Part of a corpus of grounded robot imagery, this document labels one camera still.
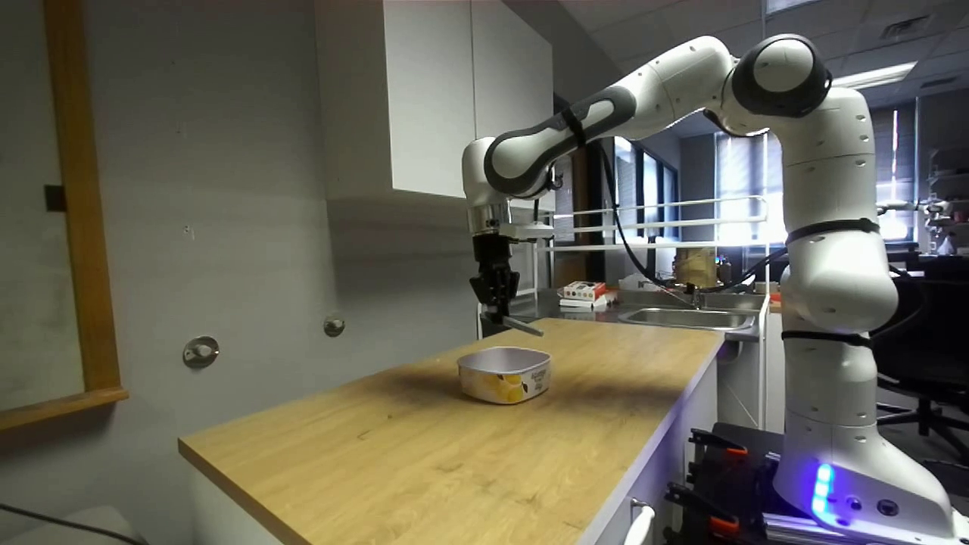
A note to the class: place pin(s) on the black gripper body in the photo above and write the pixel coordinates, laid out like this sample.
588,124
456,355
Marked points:
491,251

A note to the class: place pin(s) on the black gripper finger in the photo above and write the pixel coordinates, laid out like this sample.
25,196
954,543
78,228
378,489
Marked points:
483,294
506,294

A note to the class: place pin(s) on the green marker with grey barrel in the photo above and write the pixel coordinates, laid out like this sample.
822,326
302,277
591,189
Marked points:
521,326

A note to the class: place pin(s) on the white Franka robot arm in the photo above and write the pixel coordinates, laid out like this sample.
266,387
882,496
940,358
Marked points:
827,263

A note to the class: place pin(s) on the red white box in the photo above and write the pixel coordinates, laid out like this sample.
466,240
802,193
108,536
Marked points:
586,294

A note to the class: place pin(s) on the round silver metal tin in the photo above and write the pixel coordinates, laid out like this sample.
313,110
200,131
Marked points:
502,376

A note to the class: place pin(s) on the brown paper bag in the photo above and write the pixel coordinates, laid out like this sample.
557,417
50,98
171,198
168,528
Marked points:
697,269

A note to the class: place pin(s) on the red black clamp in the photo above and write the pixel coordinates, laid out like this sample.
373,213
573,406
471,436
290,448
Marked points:
721,481

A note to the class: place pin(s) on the black office chair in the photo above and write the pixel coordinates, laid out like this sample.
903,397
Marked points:
923,342

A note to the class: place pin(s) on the ceiling light panel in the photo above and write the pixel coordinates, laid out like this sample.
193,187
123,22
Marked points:
874,74

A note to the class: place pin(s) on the round metal wall fixture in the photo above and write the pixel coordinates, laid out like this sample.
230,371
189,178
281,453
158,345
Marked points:
334,326
200,351

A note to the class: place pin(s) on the white wall cabinet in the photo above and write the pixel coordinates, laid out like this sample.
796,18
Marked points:
443,94

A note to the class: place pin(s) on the wooden window frame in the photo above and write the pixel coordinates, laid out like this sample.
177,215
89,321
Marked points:
85,213

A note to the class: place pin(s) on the black wall switch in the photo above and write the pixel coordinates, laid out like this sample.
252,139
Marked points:
55,198

